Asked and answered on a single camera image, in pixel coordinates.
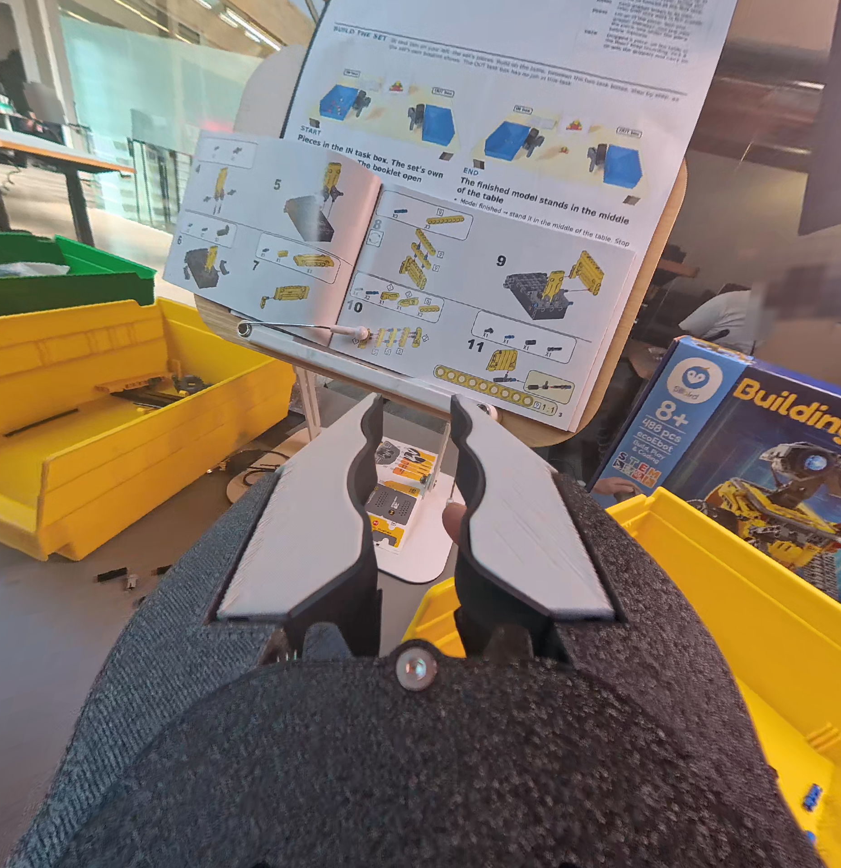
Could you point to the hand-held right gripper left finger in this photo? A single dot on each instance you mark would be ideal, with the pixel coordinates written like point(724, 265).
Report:
point(305, 542)

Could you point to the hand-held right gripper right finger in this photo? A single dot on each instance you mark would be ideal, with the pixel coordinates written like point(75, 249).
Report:
point(529, 542)

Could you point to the yellow plastic bin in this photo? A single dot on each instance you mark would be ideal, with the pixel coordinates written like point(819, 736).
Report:
point(766, 610)
point(122, 475)

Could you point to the long black lego beam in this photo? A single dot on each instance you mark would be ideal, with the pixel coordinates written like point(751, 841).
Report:
point(156, 397)

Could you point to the thin black lego axle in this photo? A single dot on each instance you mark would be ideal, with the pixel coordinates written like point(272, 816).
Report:
point(40, 422)

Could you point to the person's right hand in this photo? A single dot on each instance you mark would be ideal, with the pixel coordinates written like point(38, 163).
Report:
point(454, 523)

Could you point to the sticker sheet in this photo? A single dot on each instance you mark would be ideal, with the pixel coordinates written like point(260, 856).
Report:
point(400, 502)

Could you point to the blue building kit box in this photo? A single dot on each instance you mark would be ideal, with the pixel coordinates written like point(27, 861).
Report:
point(732, 434)

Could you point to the open instruction booklet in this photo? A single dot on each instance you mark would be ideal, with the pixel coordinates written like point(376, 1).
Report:
point(461, 271)

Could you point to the green plastic bin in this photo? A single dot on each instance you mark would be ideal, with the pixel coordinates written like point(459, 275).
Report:
point(88, 288)

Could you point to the wooden book stand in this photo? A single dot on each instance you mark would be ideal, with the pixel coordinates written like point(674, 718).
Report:
point(666, 203)

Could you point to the clear plastic bags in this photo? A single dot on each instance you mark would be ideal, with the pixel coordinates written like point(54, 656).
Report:
point(27, 269)

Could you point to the wooden top desk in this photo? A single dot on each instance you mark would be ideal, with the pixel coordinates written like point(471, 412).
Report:
point(54, 154)

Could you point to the printed task sheet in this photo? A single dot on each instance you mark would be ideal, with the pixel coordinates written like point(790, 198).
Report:
point(529, 54)

